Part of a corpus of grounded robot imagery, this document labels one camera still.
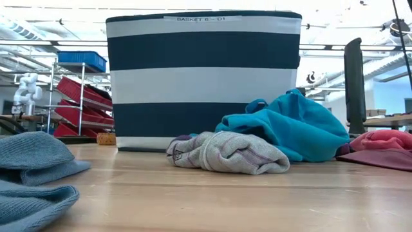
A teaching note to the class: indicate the blue-grey sock pair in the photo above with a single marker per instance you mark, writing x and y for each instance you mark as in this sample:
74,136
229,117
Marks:
32,151

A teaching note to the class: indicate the cardboard box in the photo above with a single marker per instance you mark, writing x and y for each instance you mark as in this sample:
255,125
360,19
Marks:
376,112

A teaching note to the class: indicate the grey purple-striped sock pair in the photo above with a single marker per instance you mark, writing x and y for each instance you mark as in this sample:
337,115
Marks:
231,153

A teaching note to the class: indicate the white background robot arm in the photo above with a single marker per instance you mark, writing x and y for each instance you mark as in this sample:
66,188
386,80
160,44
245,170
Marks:
27,91

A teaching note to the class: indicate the blue storage bin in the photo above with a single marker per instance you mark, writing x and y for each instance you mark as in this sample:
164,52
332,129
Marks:
80,59

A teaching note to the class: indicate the maroon garment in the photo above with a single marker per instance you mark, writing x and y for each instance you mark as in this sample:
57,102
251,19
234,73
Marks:
380,159

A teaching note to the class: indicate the black upright monitor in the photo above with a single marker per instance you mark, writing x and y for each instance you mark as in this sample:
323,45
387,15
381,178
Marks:
354,83

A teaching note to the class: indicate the red storage bin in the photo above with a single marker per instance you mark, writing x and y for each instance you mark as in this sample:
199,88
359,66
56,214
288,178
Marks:
74,90
74,114
64,130

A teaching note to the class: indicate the teal blue shirt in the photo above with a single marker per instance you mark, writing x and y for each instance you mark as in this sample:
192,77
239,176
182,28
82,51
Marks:
296,129

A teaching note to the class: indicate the metal shelf rack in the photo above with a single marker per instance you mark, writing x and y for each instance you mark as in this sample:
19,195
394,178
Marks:
82,96

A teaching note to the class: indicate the wooden desk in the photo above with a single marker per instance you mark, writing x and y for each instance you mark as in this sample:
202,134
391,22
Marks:
389,120

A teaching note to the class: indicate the navy white striped fabric basket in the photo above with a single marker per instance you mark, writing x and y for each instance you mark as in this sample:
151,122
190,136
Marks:
202,51

